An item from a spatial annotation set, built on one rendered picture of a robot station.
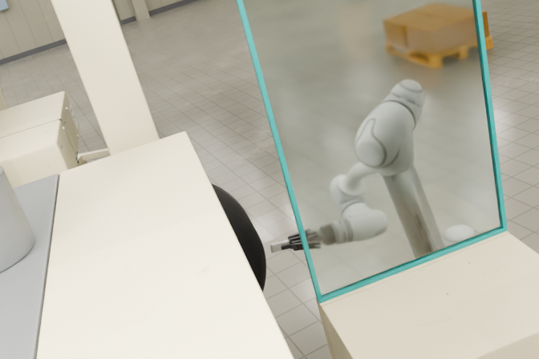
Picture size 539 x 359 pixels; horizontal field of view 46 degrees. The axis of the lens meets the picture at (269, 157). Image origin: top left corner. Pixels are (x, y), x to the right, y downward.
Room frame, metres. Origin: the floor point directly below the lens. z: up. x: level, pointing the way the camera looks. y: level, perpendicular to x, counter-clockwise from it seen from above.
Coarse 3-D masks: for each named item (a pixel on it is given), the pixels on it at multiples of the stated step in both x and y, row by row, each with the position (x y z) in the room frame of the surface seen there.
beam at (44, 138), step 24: (48, 96) 2.20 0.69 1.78; (0, 120) 2.04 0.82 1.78; (24, 120) 1.95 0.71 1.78; (48, 120) 1.87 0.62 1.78; (72, 120) 2.10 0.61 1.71; (0, 144) 1.76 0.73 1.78; (24, 144) 1.69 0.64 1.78; (48, 144) 1.63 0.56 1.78; (72, 144) 1.88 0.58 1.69; (24, 168) 1.61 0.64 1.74; (48, 168) 1.62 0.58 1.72
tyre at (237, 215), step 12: (216, 192) 1.90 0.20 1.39; (228, 204) 1.84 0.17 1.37; (240, 204) 1.98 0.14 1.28; (228, 216) 1.78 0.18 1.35; (240, 216) 1.81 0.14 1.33; (240, 228) 1.78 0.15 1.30; (252, 228) 1.82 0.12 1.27; (240, 240) 1.76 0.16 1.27; (252, 240) 1.78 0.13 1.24; (252, 252) 1.77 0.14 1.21; (264, 252) 1.82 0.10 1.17; (252, 264) 1.76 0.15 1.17; (264, 264) 1.80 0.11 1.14; (264, 276) 1.80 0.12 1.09
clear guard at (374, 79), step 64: (256, 0) 1.35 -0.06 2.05; (320, 0) 1.37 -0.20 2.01; (384, 0) 1.39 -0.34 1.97; (448, 0) 1.42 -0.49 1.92; (256, 64) 1.34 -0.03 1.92; (320, 64) 1.36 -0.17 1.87; (384, 64) 1.39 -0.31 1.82; (448, 64) 1.41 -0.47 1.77; (320, 128) 1.36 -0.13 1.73; (384, 128) 1.38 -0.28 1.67; (448, 128) 1.41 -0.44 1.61; (320, 192) 1.35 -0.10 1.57; (384, 192) 1.38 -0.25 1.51; (448, 192) 1.41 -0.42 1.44; (320, 256) 1.35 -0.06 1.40; (384, 256) 1.37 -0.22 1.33
